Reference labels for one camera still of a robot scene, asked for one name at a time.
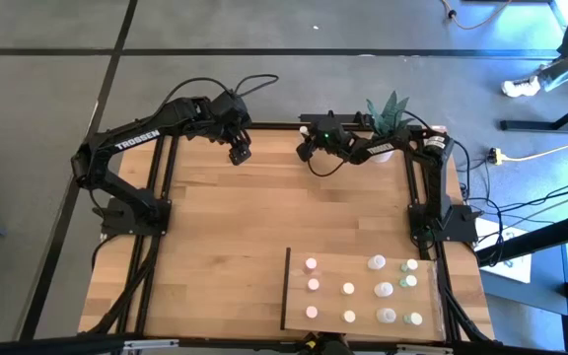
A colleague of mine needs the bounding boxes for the green plant in white pot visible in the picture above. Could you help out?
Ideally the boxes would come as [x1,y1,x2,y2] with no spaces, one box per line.
[365,90,417,164]

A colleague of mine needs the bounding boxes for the yellow power strip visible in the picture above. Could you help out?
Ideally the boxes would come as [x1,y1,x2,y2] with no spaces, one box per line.
[486,147,508,167]

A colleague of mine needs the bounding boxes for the black desk legs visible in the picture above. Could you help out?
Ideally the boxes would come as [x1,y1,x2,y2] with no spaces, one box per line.
[499,91,568,133]

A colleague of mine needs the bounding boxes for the silver aluminium bar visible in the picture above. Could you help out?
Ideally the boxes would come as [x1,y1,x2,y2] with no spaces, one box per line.
[122,338,180,352]
[395,343,456,355]

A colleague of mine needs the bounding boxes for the person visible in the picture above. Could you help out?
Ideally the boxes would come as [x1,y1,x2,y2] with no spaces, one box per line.
[500,9,568,99]

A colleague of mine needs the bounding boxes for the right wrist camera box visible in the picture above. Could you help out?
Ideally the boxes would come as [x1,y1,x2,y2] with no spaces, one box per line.
[296,139,316,163]

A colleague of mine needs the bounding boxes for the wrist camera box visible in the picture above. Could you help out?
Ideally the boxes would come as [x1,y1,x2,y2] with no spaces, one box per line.
[228,142,253,167]
[296,139,316,163]

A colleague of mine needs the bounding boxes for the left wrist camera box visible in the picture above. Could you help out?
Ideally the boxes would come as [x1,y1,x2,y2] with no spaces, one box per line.
[228,142,253,167]

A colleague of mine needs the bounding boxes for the black left camera cable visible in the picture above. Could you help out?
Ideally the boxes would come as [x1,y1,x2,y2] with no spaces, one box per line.
[158,73,280,112]

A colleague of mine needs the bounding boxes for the orange floor cable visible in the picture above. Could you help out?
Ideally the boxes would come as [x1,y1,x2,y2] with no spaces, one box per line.
[440,0,515,32]

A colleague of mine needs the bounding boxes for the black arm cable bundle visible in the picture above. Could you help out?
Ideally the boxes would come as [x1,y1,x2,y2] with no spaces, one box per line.
[86,235,163,337]

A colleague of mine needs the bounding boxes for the pale floor cable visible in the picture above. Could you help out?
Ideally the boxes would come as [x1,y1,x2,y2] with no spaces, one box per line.
[503,141,568,164]

